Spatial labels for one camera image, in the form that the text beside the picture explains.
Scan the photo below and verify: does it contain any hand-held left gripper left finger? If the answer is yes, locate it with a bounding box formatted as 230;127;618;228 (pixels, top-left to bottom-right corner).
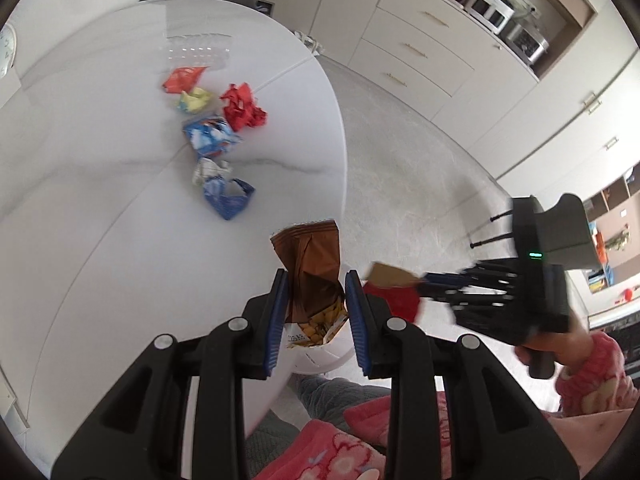
50;269;291;480

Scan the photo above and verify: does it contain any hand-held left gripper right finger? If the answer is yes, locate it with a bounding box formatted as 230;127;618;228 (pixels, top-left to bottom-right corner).
345;269;581;480

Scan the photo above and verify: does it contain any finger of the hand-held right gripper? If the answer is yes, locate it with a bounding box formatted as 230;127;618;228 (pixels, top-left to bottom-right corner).
440;287;521;318
417;257;521;292

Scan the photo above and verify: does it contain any brown snack bag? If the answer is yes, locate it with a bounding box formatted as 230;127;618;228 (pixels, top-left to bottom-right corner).
270;220;348;351

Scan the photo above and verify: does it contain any person's right hand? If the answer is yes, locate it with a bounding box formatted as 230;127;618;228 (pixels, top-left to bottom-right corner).
515;317;593;376

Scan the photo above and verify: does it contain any white table base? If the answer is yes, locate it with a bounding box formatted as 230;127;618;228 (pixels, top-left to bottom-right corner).
290;330;356;375

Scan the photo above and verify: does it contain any grey quilted cloth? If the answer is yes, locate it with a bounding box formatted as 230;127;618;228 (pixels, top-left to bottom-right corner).
245;375;391;461

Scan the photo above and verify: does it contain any shelf with toys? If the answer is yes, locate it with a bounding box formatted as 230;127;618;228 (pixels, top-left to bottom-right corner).
582;162;640;311

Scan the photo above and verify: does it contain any pink patterned pajamas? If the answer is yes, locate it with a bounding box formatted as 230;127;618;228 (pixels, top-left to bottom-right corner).
250;390;640;480

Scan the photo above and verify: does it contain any blue crumpled paper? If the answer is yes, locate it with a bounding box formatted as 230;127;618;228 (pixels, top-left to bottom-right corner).
202;178;256;221

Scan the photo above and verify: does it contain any white crumpled paper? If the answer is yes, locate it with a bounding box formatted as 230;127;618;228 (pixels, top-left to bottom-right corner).
192;157;233;188

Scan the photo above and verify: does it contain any blue snack bag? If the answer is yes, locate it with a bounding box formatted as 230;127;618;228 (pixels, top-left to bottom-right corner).
181;115;243;158

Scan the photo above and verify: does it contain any red crumpled paper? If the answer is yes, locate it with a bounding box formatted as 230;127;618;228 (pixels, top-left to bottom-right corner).
220;82;268;132

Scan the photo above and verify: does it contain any silver countertop oven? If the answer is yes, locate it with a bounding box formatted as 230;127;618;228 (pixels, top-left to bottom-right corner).
500;20;551;66

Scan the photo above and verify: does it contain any beige drawer unit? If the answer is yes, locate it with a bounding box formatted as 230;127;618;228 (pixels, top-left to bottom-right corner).
345;0;541;123

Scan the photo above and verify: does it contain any yellow crumpled paper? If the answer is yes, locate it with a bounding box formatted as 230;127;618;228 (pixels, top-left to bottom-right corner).
177;87;216;113

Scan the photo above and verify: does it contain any silver microwave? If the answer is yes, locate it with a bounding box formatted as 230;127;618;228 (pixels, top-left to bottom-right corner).
465;0;516;35

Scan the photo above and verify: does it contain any orange red wrapper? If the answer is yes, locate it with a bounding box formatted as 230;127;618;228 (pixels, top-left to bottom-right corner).
161;66;208;94

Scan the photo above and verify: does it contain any white tote bag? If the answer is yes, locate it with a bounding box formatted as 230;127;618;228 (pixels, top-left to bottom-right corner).
292;30;323;56

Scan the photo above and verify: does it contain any clear plastic tray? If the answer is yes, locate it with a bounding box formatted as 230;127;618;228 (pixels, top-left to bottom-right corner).
165;32;233;68

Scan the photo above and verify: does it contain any beige wall cabinet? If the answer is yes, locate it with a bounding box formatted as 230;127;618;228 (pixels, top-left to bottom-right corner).
432;0;640;181

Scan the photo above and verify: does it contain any round wall clock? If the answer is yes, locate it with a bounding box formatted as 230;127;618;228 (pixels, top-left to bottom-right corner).
0;25;18;78

